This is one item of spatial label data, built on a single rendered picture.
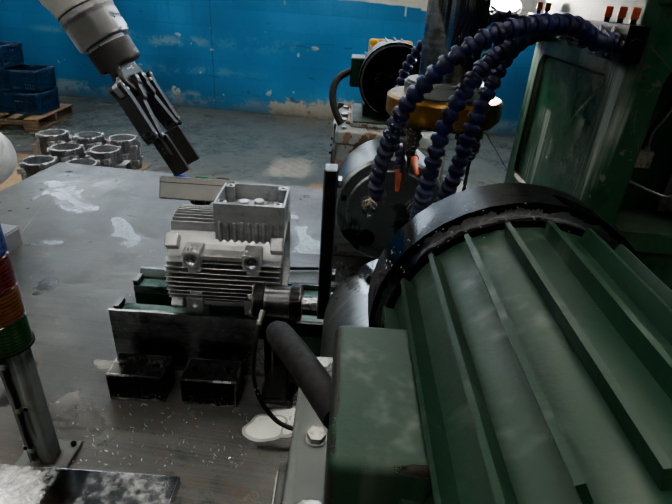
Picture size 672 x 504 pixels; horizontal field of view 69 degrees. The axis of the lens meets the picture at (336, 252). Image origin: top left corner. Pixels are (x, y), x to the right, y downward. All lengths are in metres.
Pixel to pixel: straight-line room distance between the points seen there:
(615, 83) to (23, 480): 0.88
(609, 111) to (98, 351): 0.98
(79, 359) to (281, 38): 5.72
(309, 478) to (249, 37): 6.37
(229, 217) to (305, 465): 0.54
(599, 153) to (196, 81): 6.41
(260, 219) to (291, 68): 5.73
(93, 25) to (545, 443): 0.85
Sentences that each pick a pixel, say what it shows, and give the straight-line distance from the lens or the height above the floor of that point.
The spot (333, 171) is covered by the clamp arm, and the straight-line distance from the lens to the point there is 0.69.
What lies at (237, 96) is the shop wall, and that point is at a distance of 6.77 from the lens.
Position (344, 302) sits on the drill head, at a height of 1.12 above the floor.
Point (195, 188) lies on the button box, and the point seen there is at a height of 1.06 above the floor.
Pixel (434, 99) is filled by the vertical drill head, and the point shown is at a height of 1.34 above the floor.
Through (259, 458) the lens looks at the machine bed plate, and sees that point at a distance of 0.86.
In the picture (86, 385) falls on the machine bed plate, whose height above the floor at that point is 0.80.
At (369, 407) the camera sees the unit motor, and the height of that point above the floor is 1.31.
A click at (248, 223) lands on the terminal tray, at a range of 0.85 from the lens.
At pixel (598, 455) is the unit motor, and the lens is 0.18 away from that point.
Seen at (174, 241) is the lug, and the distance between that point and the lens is 0.87.
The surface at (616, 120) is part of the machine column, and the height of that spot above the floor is 1.35.
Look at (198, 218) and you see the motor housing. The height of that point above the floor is 1.11.
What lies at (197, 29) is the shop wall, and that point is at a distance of 6.83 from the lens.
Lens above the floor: 1.47
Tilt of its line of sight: 28 degrees down
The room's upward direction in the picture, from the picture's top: 4 degrees clockwise
